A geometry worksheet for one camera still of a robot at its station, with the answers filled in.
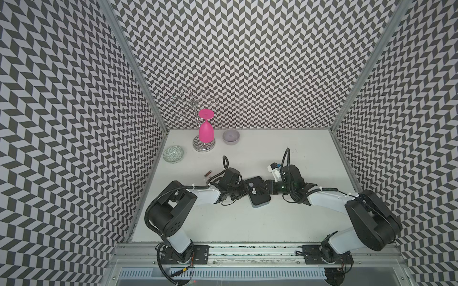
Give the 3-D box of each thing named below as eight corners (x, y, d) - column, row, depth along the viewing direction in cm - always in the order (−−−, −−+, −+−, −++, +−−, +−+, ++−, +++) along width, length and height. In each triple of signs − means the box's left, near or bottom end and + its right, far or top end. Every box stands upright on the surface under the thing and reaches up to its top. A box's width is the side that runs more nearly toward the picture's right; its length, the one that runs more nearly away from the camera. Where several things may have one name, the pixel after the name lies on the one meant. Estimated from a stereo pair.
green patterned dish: (162, 166, 104) (160, 161, 100) (167, 150, 111) (165, 145, 107) (181, 166, 104) (179, 161, 100) (185, 150, 111) (183, 145, 107)
